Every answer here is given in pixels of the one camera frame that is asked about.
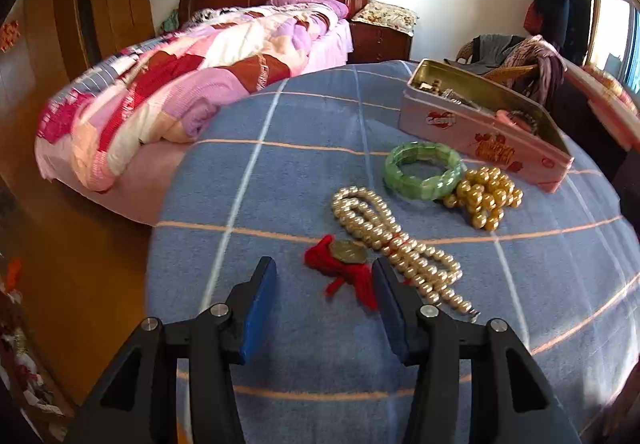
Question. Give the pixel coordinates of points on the floral cushion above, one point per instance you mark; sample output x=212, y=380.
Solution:
x=394, y=17

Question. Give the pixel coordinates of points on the pink bangle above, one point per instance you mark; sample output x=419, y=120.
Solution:
x=517, y=119

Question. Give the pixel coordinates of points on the window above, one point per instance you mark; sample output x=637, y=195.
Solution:
x=614, y=43

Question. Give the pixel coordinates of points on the wooden nightstand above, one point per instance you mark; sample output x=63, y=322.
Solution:
x=373, y=44

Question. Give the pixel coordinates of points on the red knot coin charm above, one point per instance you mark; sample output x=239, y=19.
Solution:
x=355, y=271

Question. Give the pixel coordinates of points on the wooden wardrobe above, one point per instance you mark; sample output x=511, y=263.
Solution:
x=58, y=41

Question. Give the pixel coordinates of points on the pink metal tin box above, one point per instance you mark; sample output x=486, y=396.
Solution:
x=540, y=158

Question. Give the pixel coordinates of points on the dark desk with red cover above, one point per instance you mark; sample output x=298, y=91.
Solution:
x=602, y=125

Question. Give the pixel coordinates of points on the dark hanging jacket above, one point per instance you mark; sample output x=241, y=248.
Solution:
x=563, y=23

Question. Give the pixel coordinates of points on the grey clothing on chair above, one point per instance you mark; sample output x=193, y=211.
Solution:
x=485, y=53

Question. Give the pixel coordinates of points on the wicker chair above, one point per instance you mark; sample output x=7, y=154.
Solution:
x=501, y=74

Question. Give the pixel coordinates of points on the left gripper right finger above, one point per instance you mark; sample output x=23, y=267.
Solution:
x=424, y=337

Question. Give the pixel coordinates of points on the purple pillow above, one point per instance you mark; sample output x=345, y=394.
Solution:
x=340, y=9

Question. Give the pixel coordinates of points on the bed with patchwork quilt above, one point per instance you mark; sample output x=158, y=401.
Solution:
x=117, y=133

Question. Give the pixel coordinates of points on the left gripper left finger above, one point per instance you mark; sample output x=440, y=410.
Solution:
x=227, y=333

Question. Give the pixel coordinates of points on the purple striped scarf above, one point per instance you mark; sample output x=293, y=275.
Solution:
x=535, y=51

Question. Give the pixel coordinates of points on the blue plaid tablecloth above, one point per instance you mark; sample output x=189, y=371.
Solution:
x=308, y=156

